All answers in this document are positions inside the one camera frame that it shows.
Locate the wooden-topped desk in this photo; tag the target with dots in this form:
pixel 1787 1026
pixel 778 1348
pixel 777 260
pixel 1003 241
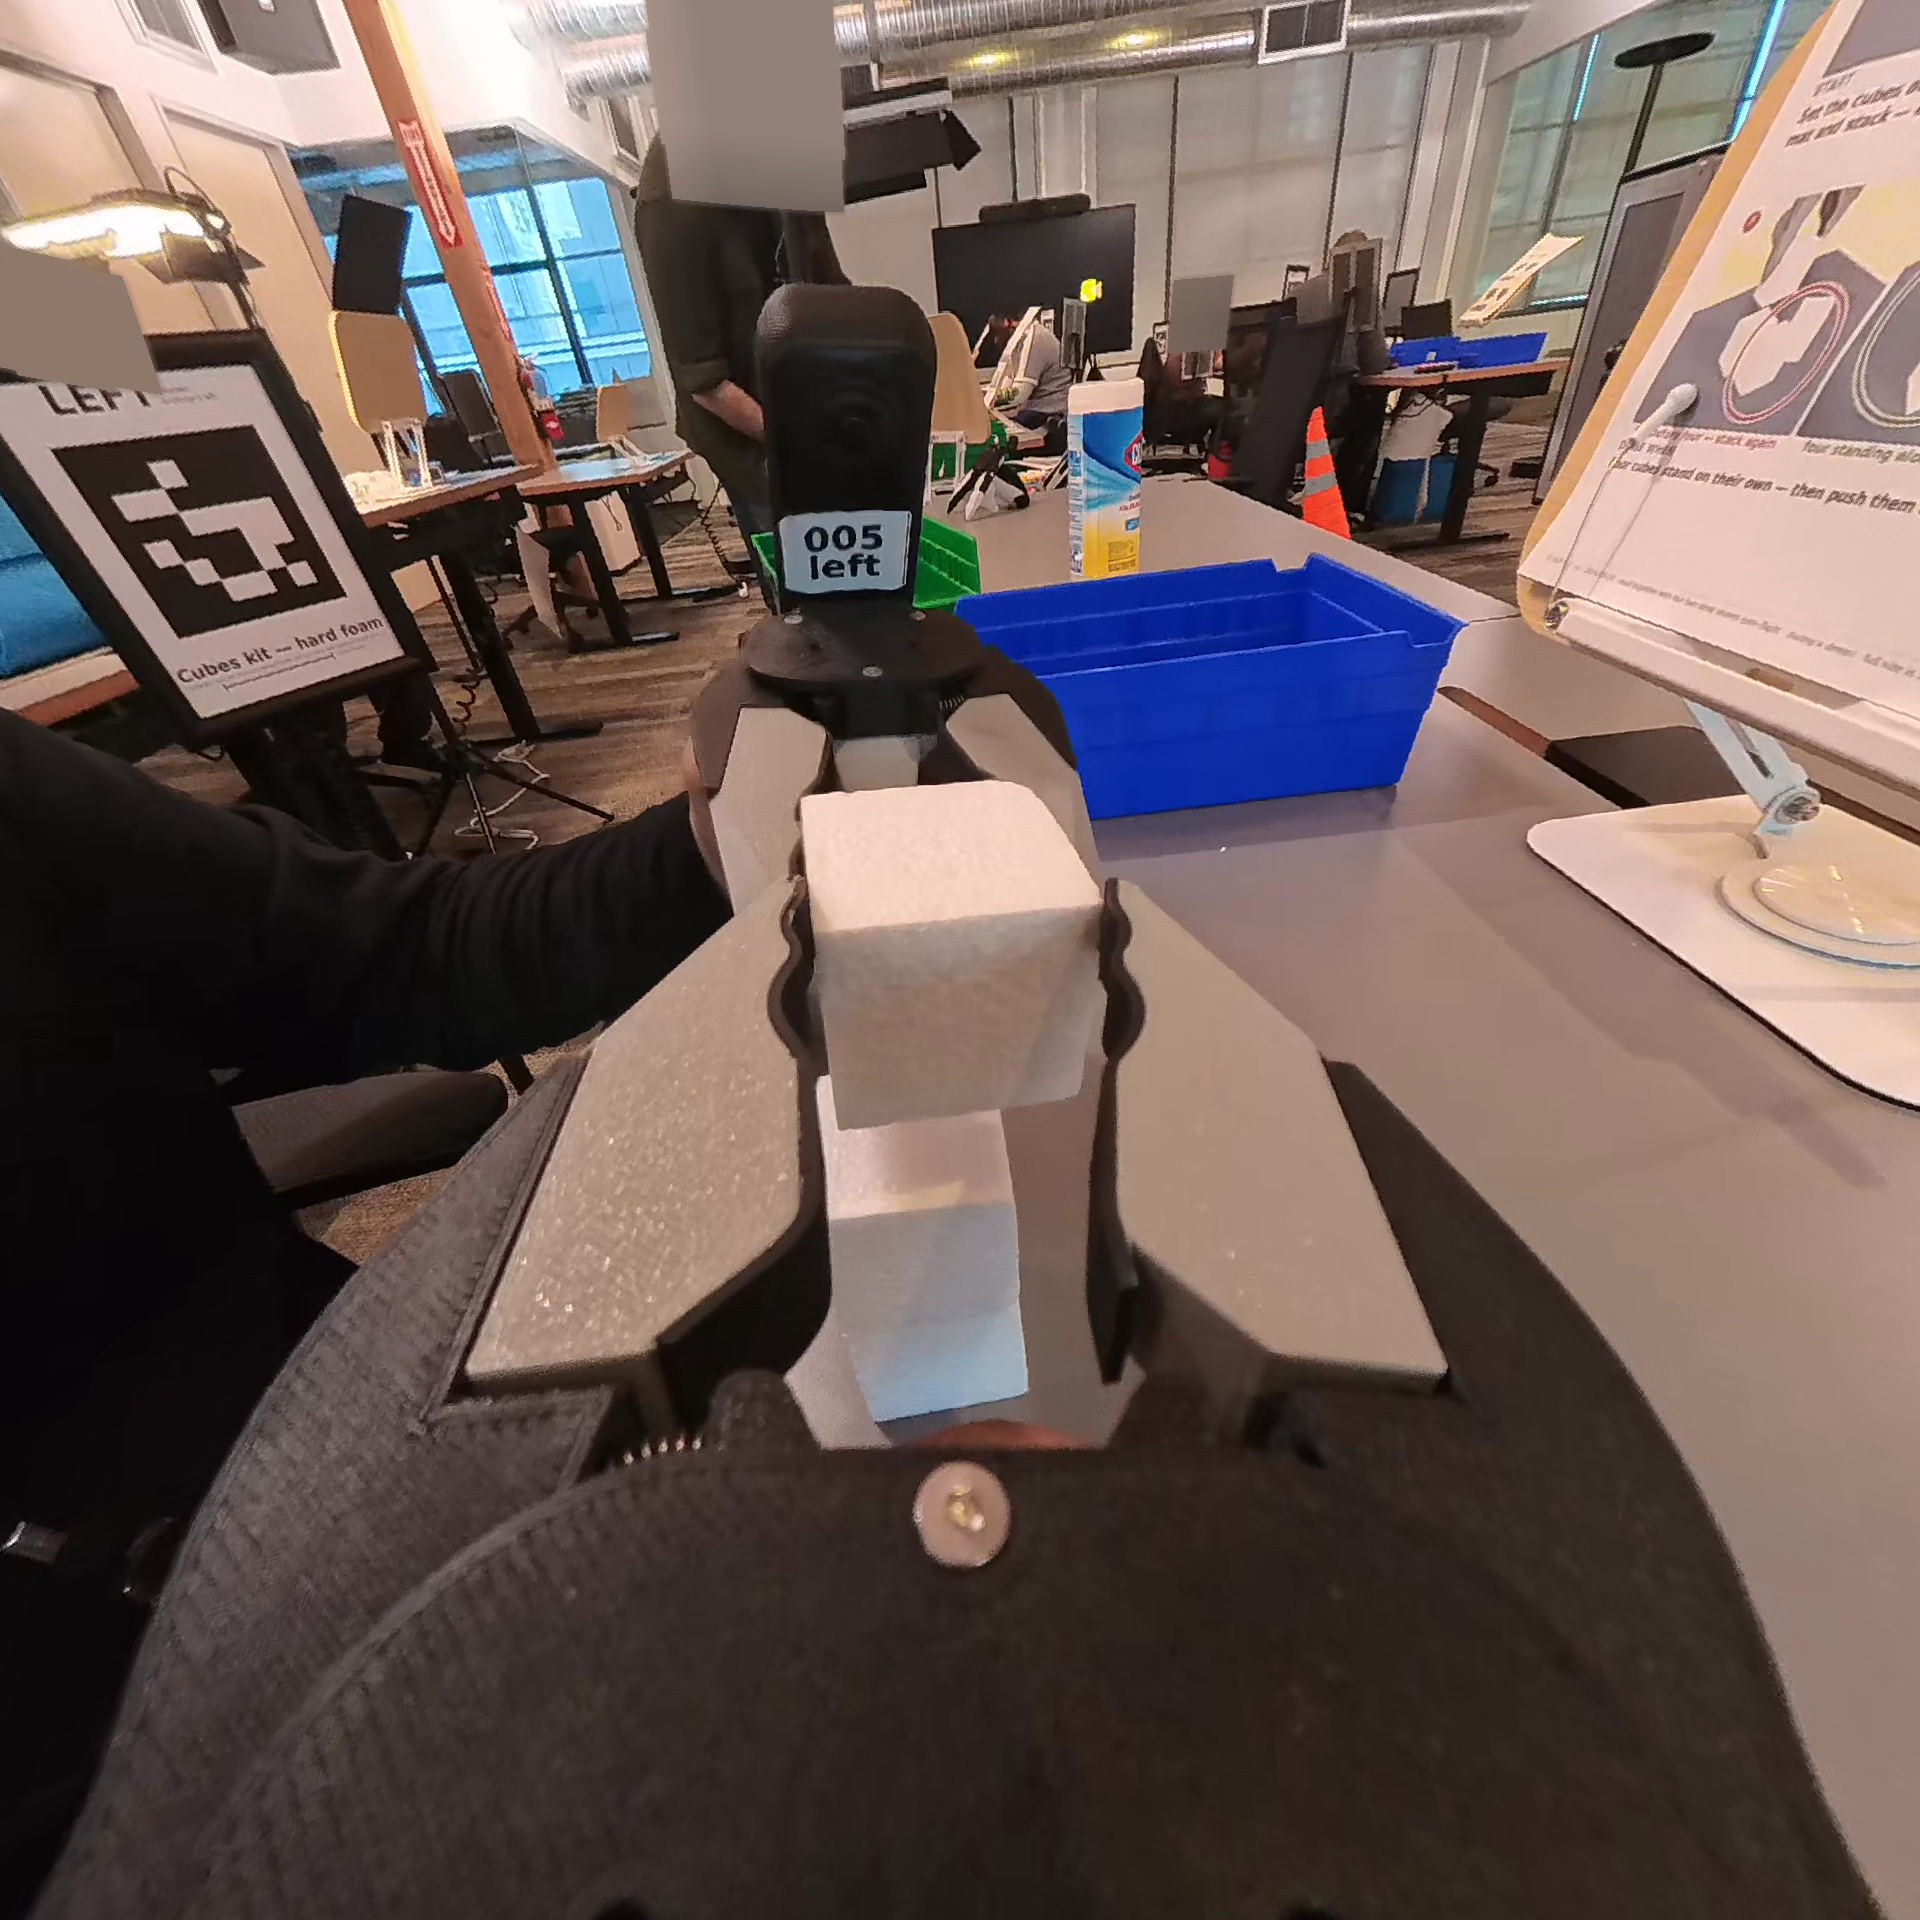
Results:
pixel 614 475
pixel 451 488

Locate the black wall screen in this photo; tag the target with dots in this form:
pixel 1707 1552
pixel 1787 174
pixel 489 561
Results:
pixel 1035 272

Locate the orange traffic cone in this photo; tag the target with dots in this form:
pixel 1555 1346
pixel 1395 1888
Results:
pixel 1321 488

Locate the white document stand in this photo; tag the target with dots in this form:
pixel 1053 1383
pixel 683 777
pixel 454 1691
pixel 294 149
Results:
pixel 1652 869

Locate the printed instruction sheet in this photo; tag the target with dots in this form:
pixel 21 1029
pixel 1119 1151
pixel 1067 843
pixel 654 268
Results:
pixel 1772 450

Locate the wooden support pillar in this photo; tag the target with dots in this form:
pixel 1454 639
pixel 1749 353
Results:
pixel 435 196

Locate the white hard foam cube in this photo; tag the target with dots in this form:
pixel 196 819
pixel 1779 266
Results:
pixel 947 960
pixel 922 1291

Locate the black sign easel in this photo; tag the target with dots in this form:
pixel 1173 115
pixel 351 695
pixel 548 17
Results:
pixel 325 780

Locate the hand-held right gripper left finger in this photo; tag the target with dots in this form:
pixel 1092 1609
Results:
pixel 661 1200

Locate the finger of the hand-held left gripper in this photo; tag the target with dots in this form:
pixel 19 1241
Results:
pixel 1013 749
pixel 758 796

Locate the blue plastic bin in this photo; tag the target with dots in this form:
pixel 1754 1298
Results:
pixel 1230 706

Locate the black and white marker sign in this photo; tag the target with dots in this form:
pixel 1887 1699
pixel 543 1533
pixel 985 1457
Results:
pixel 225 541

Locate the black office chair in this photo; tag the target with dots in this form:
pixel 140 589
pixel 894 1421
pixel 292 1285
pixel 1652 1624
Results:
pixel 1285 392

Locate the studio light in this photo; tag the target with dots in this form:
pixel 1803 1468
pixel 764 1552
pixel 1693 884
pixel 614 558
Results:
pixel 107 224

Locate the person's left forearm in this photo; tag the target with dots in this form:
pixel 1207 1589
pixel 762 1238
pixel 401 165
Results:
pixel 451 947

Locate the green plastic bin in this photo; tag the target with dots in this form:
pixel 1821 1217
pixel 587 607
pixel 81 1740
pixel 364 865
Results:
pixel 950 561

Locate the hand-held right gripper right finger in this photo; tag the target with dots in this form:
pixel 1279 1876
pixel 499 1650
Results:
pixel 1260 1200

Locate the cleaning wipes canister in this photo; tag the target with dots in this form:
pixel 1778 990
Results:
pixel 1107 480

